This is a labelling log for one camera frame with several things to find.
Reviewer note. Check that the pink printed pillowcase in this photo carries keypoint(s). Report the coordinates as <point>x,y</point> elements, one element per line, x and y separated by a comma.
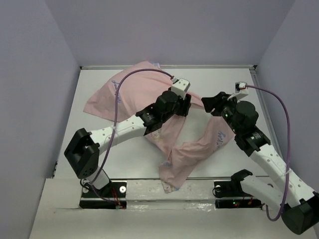
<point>185,141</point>

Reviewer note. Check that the white foam front board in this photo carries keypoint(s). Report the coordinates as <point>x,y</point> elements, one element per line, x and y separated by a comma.
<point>60,217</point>

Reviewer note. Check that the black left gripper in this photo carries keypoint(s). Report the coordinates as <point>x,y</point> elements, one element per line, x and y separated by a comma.
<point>185,105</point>

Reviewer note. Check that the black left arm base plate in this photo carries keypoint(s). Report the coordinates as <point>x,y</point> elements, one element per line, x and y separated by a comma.
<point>111,197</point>

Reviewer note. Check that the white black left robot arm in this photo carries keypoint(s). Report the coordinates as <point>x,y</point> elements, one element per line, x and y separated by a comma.
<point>85,147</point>

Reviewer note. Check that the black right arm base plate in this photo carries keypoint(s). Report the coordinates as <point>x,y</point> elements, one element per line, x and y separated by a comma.
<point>238,196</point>

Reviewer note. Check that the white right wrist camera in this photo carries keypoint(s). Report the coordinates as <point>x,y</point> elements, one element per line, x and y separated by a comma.
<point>241,91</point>

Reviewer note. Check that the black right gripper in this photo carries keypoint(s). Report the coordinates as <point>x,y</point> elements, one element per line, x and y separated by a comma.
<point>209,102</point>

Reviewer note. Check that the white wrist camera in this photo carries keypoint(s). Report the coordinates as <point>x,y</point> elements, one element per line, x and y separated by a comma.
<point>241,91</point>
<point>180,87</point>

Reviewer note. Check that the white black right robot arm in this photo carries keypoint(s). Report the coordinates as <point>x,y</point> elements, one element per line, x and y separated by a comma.
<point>297,203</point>

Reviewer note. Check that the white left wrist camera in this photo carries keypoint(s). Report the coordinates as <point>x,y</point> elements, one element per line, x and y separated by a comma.
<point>180,87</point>

